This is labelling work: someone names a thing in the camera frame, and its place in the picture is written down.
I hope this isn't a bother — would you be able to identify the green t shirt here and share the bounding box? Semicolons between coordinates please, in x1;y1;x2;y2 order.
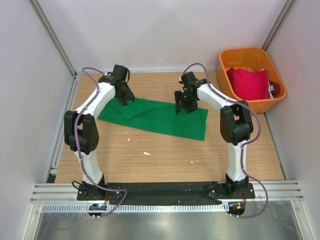
98;98;208;141

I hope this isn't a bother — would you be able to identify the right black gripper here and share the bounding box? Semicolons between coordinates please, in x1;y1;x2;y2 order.
174;90;198;114

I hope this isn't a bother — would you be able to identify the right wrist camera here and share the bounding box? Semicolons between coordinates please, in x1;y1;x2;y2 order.
178;71;199;87

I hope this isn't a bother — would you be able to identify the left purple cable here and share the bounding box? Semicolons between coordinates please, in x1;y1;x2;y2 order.
47;66;128;231

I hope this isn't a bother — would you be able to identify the red t shirt in bin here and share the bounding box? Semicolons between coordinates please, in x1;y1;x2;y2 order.
232;68;270;101

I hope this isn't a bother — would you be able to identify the purple cable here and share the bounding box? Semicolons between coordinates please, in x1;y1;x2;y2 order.
181;62;270;220
47;66;128;231

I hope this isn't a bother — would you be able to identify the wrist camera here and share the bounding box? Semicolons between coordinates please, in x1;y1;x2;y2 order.
178;71;199;87
107;64;131;83

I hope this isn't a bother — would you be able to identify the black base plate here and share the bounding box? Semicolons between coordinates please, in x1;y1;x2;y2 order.
77;182;255;206

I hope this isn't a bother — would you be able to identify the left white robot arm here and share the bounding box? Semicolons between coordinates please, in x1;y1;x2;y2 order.
63;64;135;201

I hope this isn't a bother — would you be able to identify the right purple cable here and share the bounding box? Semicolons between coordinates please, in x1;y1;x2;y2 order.
181;62;270;220

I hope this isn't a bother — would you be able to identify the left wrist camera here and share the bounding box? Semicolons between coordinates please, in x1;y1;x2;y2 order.
107;64;131;83

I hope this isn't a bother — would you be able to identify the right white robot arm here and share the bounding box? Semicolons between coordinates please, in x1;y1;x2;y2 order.
174;72;253;198

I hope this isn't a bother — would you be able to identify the white slotted cable duct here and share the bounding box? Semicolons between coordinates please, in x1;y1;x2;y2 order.
41;202;229;214

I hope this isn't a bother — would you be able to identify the light blue cloth in bin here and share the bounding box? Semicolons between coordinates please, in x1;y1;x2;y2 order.
268;82;274;99

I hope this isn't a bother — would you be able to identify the dark red cloth in bin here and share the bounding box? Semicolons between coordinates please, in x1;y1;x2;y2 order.
226;67;281;97

